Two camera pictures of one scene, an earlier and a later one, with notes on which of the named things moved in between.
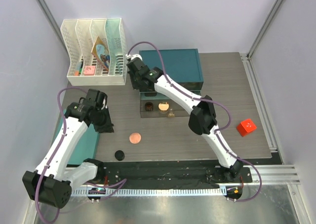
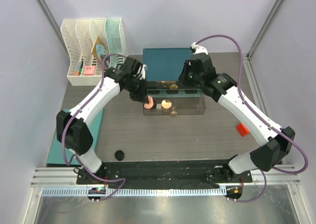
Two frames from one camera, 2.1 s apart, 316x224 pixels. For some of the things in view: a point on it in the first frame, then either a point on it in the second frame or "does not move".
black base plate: x=173 y=173 does not move
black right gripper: x=136 y=86 -> x=182 y=77
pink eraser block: x=89 y=70 does not move
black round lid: x=119 y=155 does not move
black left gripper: x=107 y=127 -> x=142 y=96
